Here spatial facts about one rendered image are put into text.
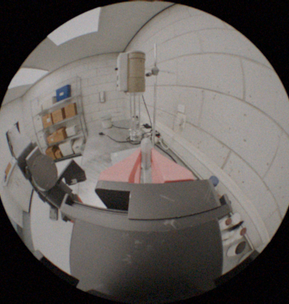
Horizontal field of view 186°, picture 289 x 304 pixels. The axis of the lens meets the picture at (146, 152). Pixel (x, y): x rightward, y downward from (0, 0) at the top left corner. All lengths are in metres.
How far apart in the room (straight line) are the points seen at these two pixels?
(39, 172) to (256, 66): 0.66
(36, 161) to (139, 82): 0.44
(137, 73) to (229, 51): 0.47
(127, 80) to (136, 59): 0.11
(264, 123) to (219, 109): 0.24
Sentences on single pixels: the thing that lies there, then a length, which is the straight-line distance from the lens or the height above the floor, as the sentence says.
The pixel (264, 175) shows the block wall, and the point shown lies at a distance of 0.48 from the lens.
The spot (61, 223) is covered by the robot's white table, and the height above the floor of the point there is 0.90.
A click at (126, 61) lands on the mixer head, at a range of 0.48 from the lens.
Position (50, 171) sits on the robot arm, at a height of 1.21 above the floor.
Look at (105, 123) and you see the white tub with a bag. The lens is 1.16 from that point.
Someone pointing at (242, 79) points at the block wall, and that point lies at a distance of 0.48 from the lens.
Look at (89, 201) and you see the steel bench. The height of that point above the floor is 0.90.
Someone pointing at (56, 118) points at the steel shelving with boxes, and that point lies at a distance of 2.47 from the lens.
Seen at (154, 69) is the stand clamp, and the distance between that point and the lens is 0.54.
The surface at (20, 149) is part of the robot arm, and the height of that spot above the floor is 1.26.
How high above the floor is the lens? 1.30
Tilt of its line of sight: 35 degrees down
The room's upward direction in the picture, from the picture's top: 1 degrees clockwise
